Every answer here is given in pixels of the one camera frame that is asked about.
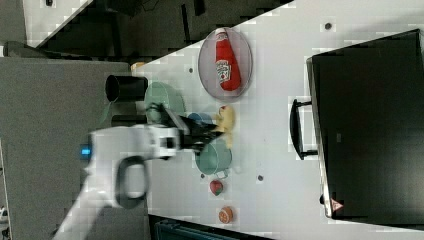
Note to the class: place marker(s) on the grey round plate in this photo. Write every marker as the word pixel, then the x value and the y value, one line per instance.
pixel 207 69

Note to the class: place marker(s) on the orange slice toy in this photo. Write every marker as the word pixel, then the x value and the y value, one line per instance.
pixel 225 215

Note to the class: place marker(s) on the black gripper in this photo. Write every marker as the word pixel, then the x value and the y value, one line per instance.
pixel 191 134

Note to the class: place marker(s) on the black cylinder cup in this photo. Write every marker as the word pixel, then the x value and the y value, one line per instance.
pixel 125 88

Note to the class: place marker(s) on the green perforated colander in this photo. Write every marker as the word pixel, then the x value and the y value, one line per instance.
pixel 160 97

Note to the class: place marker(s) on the red ketchup bottle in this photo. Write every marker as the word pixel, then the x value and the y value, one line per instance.
pixel 227 68

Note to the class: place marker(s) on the red green strawberry toy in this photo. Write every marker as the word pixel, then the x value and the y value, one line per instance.
pixel 216 187

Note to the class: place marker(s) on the green mug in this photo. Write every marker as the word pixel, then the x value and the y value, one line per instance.
pixel 214 159

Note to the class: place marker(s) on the black toaster oven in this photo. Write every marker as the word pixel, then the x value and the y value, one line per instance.
pixel 364 123

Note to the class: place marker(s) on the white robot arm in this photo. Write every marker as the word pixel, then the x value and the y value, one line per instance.
pixel 117 174

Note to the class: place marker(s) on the blue small bowl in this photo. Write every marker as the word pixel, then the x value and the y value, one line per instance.
pixel 201 117

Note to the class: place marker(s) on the yellow plush banana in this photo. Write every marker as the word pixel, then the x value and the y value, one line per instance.
pixel 225 122

